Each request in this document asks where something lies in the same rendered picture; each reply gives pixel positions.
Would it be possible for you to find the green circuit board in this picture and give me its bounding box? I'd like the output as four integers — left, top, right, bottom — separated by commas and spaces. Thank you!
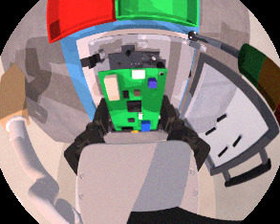
98, 68, 167, 132

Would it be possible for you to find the red bin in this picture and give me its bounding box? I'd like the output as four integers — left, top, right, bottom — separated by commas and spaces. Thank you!
47, 0, 117, 44

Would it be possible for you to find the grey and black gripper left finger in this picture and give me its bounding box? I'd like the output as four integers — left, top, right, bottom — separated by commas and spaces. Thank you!
64, 98, 111, 176

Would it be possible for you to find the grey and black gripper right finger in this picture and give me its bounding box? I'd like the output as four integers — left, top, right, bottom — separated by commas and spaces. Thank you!
160, 95, 211, 171

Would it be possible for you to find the green bin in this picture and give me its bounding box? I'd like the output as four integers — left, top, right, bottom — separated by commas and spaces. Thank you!
116, 0, 199, 28

